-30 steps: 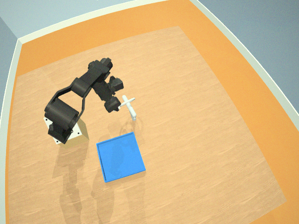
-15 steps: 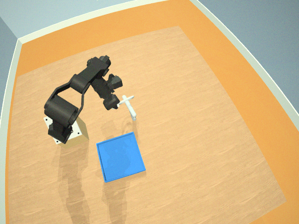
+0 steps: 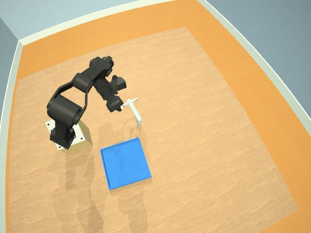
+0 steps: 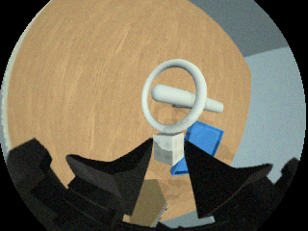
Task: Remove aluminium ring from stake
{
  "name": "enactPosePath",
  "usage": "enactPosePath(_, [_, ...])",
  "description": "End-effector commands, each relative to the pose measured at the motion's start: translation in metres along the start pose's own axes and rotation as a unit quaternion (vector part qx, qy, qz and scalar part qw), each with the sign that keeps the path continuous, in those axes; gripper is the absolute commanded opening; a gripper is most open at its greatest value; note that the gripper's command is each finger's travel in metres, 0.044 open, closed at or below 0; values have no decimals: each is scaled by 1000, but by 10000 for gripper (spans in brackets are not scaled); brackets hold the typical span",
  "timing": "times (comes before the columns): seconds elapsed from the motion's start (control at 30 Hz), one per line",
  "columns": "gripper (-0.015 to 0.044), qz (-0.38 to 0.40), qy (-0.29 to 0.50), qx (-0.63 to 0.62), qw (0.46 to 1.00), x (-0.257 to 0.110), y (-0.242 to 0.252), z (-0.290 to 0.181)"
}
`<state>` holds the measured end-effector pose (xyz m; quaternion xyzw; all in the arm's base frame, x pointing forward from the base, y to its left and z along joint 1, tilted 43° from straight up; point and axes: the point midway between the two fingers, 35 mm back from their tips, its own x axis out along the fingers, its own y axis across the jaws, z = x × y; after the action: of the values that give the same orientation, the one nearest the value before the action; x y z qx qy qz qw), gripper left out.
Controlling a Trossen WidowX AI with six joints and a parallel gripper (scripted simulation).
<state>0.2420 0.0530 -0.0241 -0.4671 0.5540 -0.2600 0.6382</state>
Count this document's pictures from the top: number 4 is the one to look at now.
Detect grey t-shaped steel stake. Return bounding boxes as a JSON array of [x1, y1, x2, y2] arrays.
[[151, 85, 223, 113]]

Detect pale grey metal ring with small tab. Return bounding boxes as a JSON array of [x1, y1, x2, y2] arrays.
[[141, 59, 207, 166]]

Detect blue tray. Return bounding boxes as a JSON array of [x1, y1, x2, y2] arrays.
[[169, 120, 224, 176]]

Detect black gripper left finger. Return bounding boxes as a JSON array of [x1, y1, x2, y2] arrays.
[[65, 138, 154, 216]]

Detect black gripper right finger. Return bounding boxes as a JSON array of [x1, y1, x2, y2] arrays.
[[184, 140, 272, 219]]

